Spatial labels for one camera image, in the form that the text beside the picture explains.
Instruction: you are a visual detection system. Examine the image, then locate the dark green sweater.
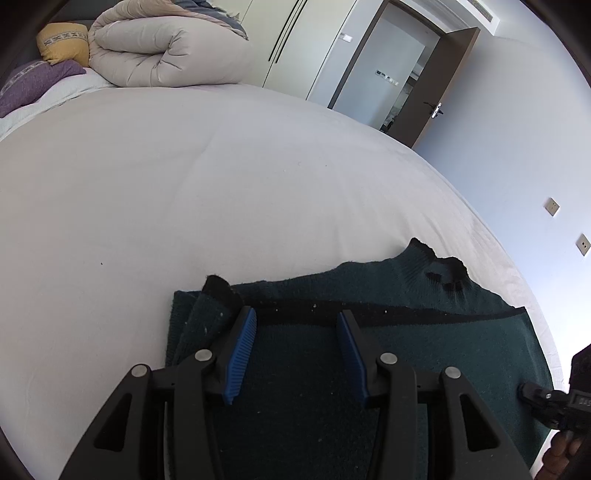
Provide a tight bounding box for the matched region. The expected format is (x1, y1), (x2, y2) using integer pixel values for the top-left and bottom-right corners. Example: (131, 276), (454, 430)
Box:
(165, 237), (553, 480)

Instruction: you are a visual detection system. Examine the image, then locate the bed with white sheet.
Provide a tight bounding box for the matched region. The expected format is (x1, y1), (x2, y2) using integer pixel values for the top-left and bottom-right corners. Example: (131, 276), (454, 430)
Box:
(0, 69), (568, 480)

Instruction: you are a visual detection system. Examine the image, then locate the white pillow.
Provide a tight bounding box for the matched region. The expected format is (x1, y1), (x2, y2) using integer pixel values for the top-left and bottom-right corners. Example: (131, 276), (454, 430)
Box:
(0, 68), (116, 141)

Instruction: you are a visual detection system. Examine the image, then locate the folded beige duvet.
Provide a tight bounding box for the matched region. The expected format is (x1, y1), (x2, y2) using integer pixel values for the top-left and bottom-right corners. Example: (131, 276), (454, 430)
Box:
(88, 0), (250, 88)

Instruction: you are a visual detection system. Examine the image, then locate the cream wardrobe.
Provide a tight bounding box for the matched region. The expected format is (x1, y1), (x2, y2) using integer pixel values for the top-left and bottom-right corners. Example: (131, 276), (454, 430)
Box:
(203, 0), (358, 100)

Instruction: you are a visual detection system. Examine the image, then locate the dark brown door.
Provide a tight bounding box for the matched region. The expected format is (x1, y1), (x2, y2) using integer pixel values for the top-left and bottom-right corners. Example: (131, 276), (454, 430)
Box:
(327, 0), (462, 134)

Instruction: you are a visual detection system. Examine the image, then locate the purple patterned pillow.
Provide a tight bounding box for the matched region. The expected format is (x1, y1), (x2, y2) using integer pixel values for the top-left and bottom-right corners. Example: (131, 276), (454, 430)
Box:
(0, 59), (87, 118)

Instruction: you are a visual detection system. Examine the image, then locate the yellow patterned pillow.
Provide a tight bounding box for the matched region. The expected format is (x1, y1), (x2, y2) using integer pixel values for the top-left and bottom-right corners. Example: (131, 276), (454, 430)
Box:
(36, 22), (90, 68)

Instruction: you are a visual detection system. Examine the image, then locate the ceiling air vent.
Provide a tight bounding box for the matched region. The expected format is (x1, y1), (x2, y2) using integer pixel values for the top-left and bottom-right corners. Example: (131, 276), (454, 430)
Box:
(464, 0), (502, 35)

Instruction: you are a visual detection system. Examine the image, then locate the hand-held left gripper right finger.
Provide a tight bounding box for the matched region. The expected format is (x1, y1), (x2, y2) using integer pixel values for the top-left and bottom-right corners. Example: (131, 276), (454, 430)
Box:
(336, 310), (534, 480)

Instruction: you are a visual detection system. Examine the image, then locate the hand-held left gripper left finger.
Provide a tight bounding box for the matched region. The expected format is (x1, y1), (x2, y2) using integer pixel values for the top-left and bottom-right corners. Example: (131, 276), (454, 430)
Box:
(59, 305), (258, 480)

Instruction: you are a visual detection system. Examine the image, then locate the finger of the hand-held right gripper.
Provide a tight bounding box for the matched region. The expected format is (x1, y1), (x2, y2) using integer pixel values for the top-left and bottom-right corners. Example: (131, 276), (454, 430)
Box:
(517, 382), (566, 426)

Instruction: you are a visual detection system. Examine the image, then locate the person's right hand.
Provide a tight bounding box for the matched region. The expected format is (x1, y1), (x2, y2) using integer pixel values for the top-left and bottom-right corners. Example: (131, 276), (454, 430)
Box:
(541, 431), (585, 480)

